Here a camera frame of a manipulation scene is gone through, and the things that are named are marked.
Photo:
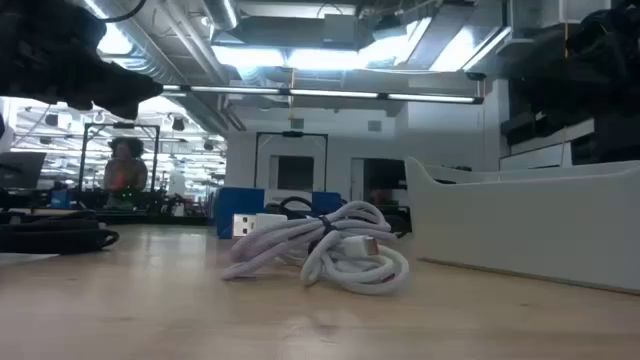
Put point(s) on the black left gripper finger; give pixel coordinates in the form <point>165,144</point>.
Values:
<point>122,107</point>
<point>135,86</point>

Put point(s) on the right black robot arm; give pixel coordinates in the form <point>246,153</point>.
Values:
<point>605,45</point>

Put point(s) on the person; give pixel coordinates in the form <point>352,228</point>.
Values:
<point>125,172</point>

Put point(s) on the dark computer monitor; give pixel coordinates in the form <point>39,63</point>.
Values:
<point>20,170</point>

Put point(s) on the blue cardboard box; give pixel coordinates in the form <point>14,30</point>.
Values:
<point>240,210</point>

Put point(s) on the long ceiling light bar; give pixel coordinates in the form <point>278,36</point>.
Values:
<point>325,93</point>

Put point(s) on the grey plastic bin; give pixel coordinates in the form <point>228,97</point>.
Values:
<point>525,225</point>

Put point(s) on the black metal frame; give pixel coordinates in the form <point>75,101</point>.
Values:
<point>155,150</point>
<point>256,160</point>

